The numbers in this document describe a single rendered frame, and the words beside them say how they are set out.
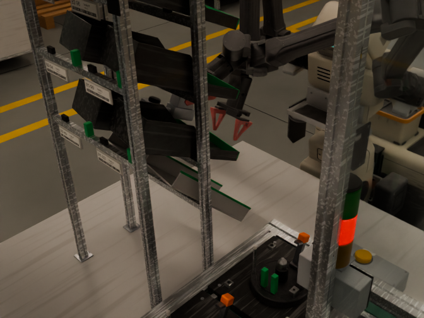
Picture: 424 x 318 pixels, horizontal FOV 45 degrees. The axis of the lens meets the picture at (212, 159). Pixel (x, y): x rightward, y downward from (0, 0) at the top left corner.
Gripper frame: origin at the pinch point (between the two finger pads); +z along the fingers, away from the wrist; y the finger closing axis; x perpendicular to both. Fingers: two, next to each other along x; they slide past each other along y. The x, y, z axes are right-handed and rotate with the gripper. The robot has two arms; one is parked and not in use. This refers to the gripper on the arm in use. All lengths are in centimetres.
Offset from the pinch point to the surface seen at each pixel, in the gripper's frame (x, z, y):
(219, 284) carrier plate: 23.1, 24.4, 33.5
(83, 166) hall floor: 114, 37, -186
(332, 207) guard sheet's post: -14, 6, 66
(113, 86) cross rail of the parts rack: -28.3, 15.5, 24.8
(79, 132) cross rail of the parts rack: -16.4, 25.5, 8.6
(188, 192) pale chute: 6.5, 15.8, 21.1
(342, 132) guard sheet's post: -25, 0, 67
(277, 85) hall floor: 192, -126, -213
